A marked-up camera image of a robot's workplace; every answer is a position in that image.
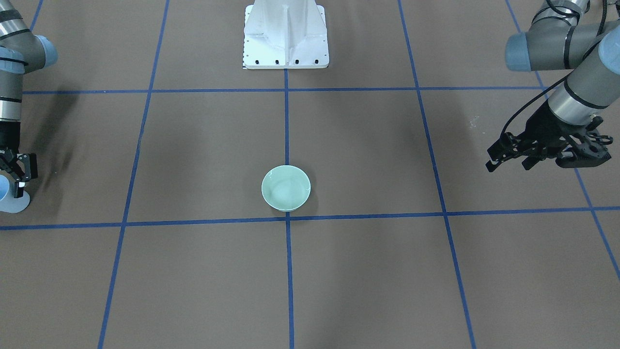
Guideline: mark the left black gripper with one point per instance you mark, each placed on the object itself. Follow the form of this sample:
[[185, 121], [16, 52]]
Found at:
[[546, 124]]

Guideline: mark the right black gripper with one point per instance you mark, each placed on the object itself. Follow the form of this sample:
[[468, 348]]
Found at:
[[8, 138]]

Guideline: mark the blue cup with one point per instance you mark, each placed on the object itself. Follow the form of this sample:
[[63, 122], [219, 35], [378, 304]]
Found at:
[[12, 198]]

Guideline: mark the green bowl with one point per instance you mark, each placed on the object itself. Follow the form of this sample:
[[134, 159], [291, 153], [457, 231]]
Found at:
[[286, 188]]

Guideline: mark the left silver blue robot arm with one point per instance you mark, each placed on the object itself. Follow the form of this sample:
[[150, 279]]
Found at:
[[555, 41]]

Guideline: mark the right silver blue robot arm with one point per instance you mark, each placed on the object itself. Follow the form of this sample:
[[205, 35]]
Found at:
[[21, 52]]

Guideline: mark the white pedestal column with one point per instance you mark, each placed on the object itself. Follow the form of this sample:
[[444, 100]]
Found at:
[[285, 34]]

